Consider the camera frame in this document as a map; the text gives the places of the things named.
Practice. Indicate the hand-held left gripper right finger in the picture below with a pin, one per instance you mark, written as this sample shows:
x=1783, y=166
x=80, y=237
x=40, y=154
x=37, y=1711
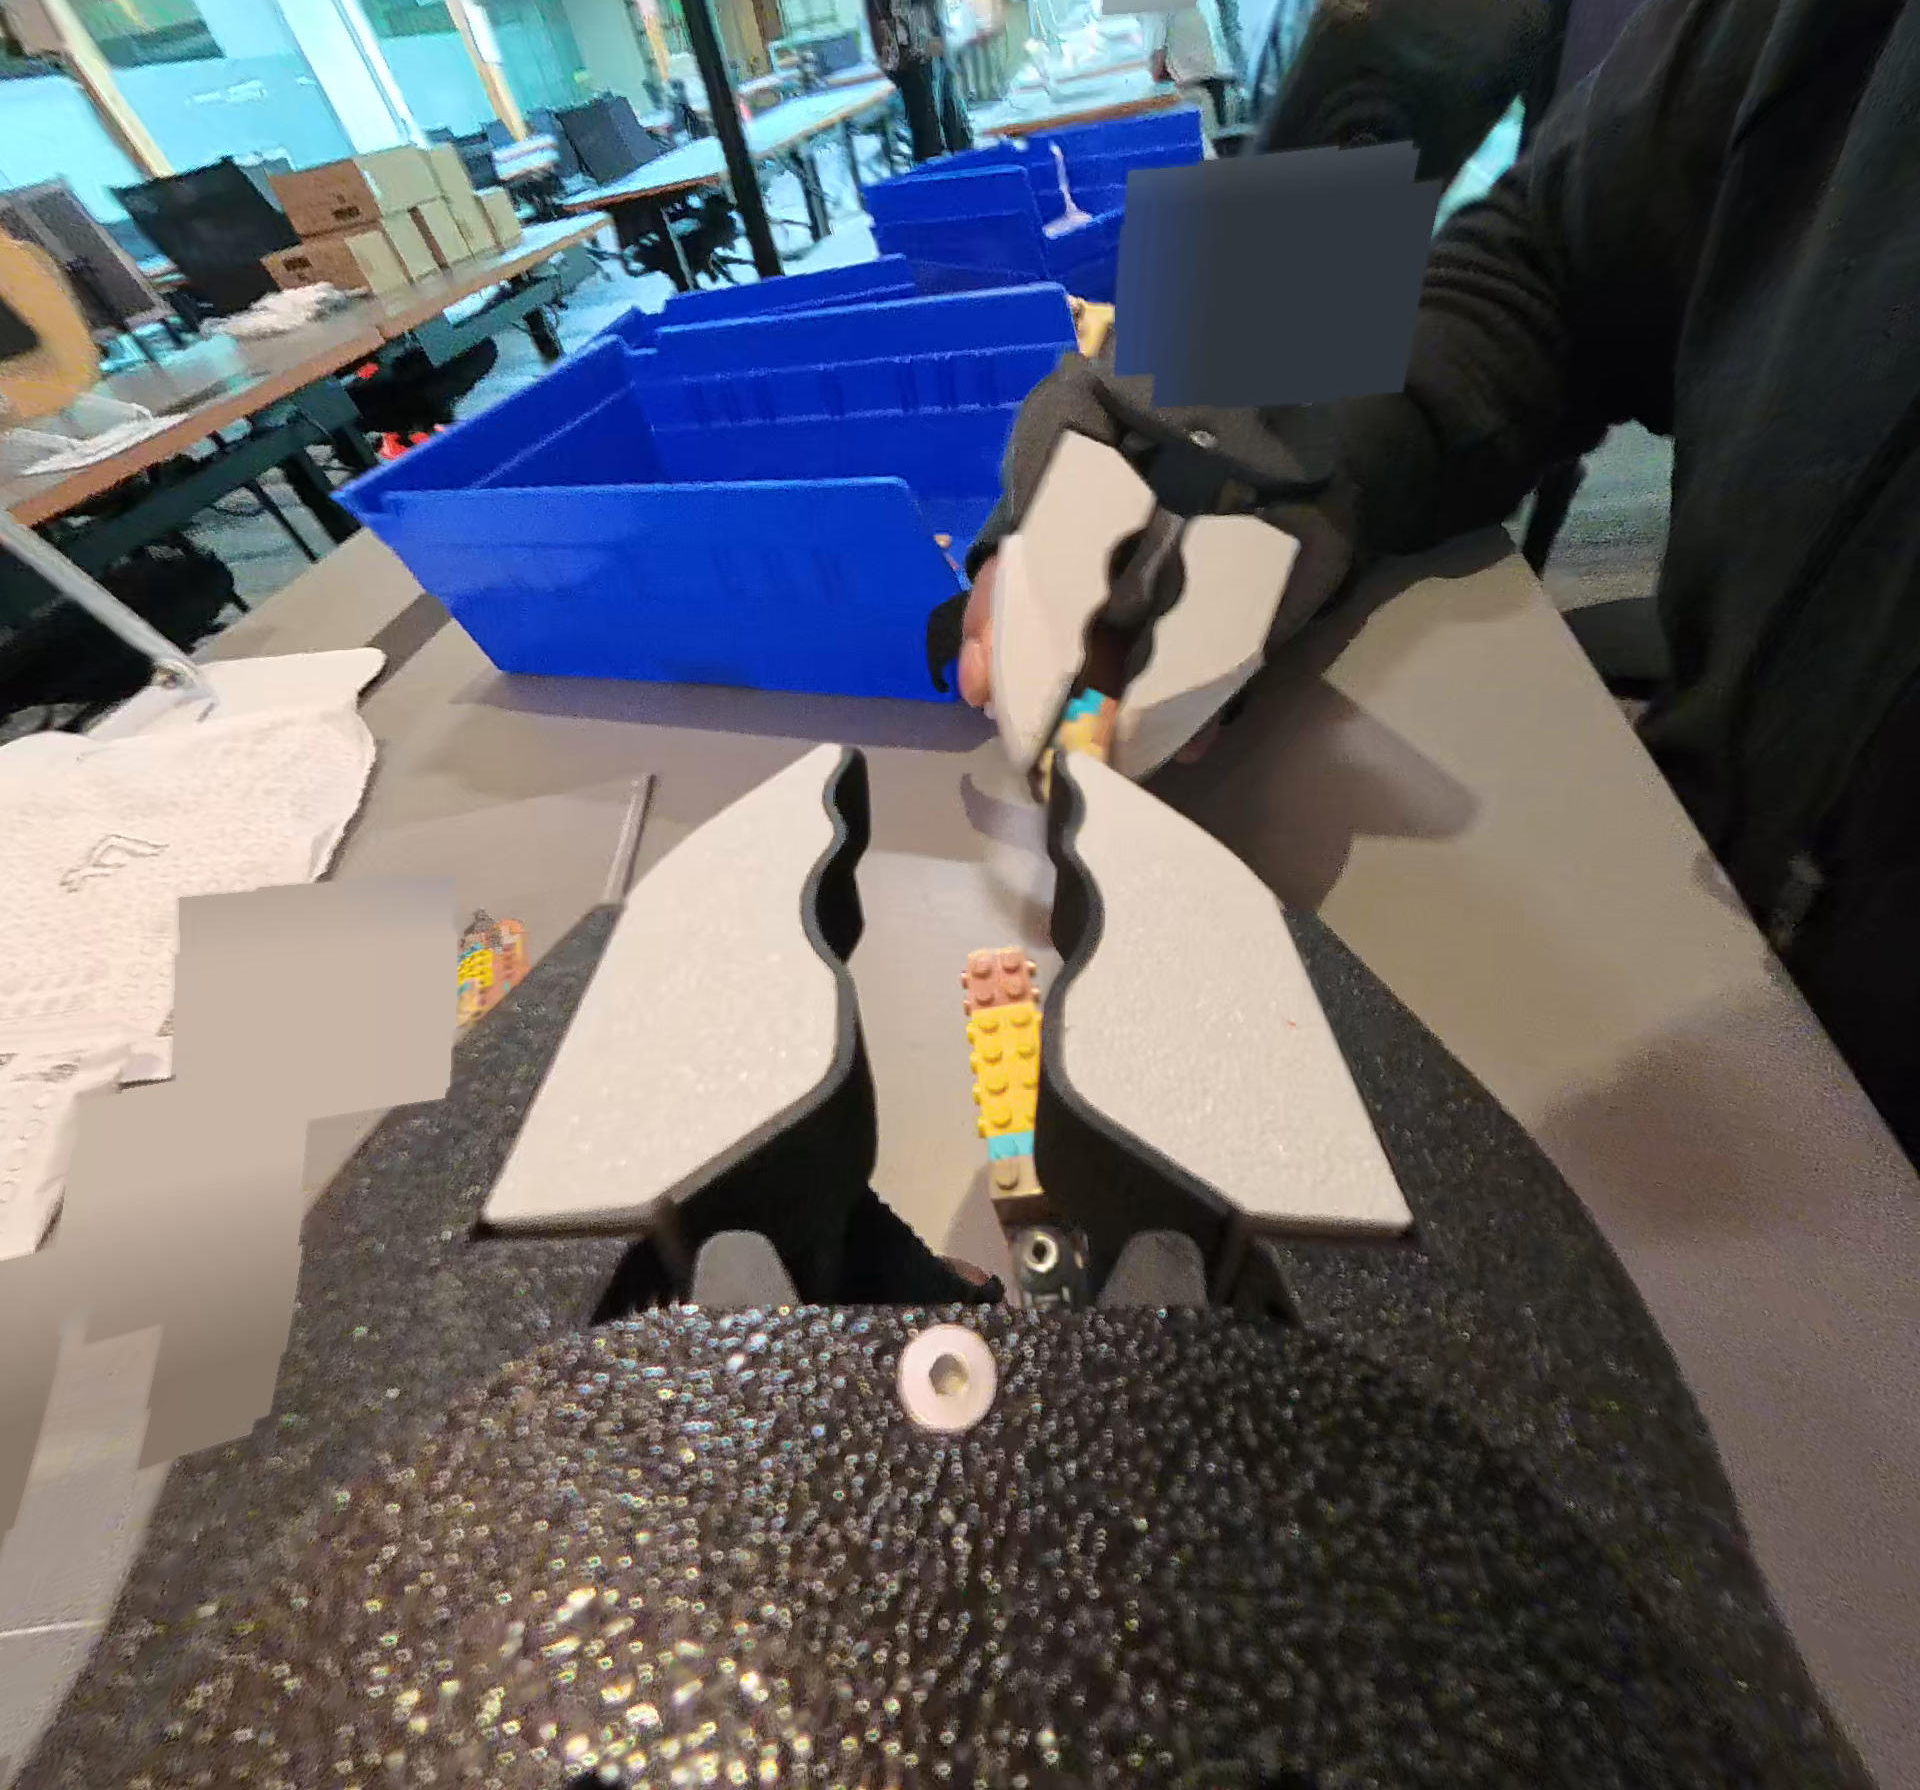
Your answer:
x=1216, y=1054

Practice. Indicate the crumpled white paper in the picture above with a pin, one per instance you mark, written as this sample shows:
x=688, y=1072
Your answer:
x=286, y=681

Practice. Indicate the grey metal rod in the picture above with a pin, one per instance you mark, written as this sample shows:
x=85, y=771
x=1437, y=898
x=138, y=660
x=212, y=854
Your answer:
x=90, y=604

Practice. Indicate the printed white sheet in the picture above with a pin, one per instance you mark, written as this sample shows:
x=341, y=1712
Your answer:
x=151, y=829

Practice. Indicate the grey instruction booklet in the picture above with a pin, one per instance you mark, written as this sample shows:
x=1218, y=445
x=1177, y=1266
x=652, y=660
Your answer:
x=487, y=961

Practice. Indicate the stack of cardboard boxes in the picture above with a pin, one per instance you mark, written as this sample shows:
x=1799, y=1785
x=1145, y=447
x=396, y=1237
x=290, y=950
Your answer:
x=391, y=219

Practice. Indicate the black computer monitor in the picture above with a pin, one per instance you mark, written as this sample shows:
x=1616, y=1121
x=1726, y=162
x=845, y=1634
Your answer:
x=212, y=233

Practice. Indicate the white plastic item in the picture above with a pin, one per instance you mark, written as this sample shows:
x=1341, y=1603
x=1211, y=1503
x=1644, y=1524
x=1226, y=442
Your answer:
x=1068, y=201

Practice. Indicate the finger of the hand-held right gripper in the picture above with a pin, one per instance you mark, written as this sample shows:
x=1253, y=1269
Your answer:
x=1051, y=575
x=1223, y=604

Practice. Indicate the tan round disc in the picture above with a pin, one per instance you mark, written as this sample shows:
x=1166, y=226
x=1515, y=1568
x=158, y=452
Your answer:
x=38, y=321

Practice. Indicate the yellow toothed lego piece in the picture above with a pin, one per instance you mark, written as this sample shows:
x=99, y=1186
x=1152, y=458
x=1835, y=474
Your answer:
x=1092, y=732

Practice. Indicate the black vertical pole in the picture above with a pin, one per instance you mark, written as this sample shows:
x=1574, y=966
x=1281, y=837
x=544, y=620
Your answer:
x=718, y=64

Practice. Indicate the person's right hand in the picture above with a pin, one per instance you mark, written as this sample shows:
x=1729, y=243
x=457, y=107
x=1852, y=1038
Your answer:
x=979, y=651

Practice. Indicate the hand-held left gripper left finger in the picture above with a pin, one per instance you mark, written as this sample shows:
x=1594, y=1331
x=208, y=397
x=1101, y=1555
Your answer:
x=707, y=1054

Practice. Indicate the person's right forearm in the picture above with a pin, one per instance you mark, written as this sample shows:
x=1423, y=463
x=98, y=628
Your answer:
x=1546, y=321

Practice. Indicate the blue plastic storage bin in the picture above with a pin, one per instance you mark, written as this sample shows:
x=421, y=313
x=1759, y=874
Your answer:
x=991, y=209
x=646, y=575
x=872, y=352

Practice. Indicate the wooden top desk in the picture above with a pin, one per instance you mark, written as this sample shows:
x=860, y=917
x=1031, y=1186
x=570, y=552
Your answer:
x=271, y=365
x=721, y=156

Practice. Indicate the long multicoloured lego build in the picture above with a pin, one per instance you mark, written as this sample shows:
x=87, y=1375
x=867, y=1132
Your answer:
x=1005, y=1071

